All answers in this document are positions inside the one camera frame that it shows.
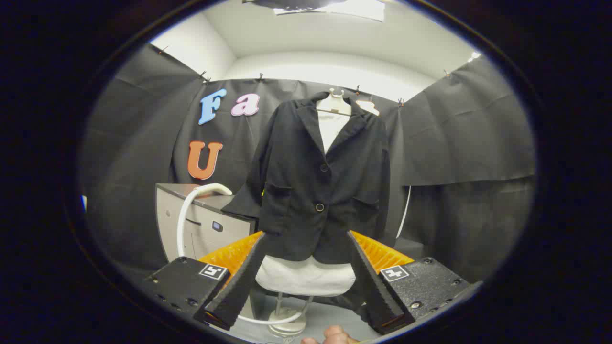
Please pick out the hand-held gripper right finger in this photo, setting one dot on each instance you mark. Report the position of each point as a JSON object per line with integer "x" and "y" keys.
{"x": 375, "y": 291}

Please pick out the black backdrop cloth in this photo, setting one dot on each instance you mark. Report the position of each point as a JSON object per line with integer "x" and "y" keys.
{"x": 454, "y": 134}

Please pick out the white mannequin torso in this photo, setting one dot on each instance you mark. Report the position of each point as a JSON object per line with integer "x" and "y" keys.
{"x": 306, "y": 277}

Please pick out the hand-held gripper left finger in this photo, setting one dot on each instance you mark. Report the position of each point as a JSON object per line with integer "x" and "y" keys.
{"x": 239, "y": 291}

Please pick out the grey cabinet unit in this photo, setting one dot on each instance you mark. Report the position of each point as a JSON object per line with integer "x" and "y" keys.
{"x": 210, "y": 234}

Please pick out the small ceiling light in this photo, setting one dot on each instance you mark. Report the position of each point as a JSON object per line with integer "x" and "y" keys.
{"x": 474, "y": 56}

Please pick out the black suit jacket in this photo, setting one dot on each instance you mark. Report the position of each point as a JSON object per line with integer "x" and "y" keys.
{"x": 296, "y": 191}

